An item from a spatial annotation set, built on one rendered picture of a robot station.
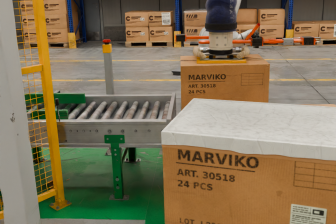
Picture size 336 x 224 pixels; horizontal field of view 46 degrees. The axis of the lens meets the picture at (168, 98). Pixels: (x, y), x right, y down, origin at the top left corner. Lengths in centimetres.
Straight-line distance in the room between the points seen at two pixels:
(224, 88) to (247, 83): 16
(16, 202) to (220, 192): 125
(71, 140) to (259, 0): 907
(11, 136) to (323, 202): 145
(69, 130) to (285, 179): 186
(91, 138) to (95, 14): 904
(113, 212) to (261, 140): 178
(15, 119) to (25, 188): 38
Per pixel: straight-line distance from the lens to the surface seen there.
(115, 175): 288
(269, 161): 123
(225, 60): 277
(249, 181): 127
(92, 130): 278
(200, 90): 274
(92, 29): 1175
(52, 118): 273
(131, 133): 273
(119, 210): 284
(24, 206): 225
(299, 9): 1152
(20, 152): 214
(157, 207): 284
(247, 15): 1050
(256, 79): 277
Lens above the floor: 146
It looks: 16 degrees down
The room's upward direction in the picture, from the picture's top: 2 degrees counter-clockwise
